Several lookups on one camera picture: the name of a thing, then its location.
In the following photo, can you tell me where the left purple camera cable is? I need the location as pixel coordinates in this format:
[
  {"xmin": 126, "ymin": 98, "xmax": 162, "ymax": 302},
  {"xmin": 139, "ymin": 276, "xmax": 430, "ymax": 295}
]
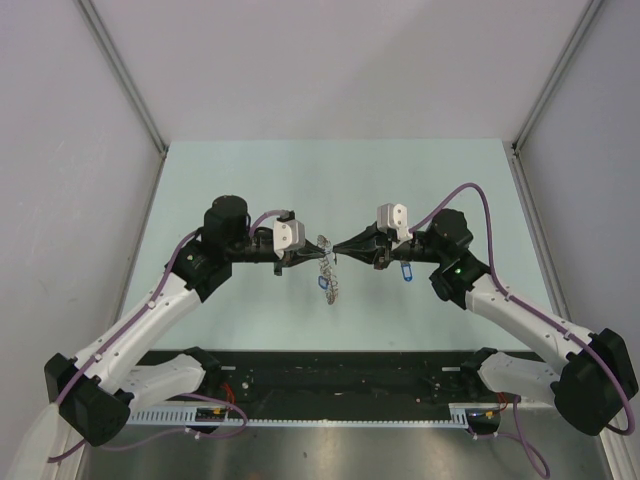
[{"xmin": 47, "ymin": 208, "xmax": 296, "ymax": 464}]

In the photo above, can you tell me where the white slotted cable duct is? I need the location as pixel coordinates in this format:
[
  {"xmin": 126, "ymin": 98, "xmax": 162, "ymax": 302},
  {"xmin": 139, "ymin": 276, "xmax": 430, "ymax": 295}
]
[{"xmin": 127, "ymin": 404, "xmax": 481, "ymax": 429}]

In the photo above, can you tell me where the left aluminium frame post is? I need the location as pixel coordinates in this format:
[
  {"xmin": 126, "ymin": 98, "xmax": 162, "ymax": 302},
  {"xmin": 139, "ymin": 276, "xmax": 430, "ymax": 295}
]
[{"xmin": 74, "ymin": 0, "xmax": 169, "ymax": 159}]

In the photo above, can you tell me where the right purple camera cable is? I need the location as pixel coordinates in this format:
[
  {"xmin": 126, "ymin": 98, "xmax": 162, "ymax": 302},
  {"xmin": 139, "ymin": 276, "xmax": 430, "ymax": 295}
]
[{"xmin": 407, "ymin": 182, "xmax": 634, "ymax": 476}]

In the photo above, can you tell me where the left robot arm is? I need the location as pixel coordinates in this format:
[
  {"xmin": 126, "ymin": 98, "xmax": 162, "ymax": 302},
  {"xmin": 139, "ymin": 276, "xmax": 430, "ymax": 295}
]
[{"xmin": 44, "ymin": 195, "xmax": 324, "ymax": 447}]

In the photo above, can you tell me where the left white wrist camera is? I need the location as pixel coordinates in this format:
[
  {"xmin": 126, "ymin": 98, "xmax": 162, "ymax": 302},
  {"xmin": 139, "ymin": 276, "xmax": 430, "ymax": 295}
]
[{"xmin": 272, "ymin": 211, "xmax": 306, "ymax": 260}]

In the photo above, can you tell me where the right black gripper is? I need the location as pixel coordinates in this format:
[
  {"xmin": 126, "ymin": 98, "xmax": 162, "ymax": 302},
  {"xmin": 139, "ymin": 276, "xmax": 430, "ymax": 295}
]
[{"xmin": 333, "ymin": 221, "xmax": 446, "ymax": 271}]

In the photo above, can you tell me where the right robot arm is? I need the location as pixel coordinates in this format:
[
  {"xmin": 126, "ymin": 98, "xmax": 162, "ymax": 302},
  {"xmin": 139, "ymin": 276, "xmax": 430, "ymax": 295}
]
[{"xmin": 333, "ymin": 209, "xmax": 639, "ymax": 436}]

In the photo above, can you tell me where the right aluminium frame post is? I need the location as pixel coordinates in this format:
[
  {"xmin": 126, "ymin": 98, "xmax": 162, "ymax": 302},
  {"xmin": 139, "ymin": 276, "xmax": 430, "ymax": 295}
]
[{"xmin": 510, "ymin": 0, "xmax": 606, "ymax": 156}]

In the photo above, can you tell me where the round metal keyring disc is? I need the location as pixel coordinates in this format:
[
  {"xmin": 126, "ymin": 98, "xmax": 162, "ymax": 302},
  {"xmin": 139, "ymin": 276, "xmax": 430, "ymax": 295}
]
[{"xmin": 317, "ymin": 235, "xmax": 339, "ymax": 305}]

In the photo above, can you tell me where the aluminium frame post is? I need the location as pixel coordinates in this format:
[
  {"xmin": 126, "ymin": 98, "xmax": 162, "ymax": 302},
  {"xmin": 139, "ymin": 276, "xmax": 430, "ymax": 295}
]
[
  {"xmin": 510, "ymin": 0, "xmax": 606, "ymax": 156},
  {"xmin": 74, "ymin": 0, "xmax": 169, "ymax": 159}
]

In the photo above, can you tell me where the purple camera cable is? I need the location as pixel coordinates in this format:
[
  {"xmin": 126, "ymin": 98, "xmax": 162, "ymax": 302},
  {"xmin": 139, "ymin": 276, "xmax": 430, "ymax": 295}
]
[
  {"xmin": 407, "ymin": 182, "xmax": 634, "ymax": 476},
  {"xmin": 47, "ymin": 208, "xmax": 296, "ymax": 464}
]

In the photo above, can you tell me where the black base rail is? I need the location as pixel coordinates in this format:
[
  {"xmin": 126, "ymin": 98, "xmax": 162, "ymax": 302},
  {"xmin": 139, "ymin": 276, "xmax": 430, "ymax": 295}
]
[{"xmin": 212, "ymin": 351, "xmax": 498, "ymax": 422}]

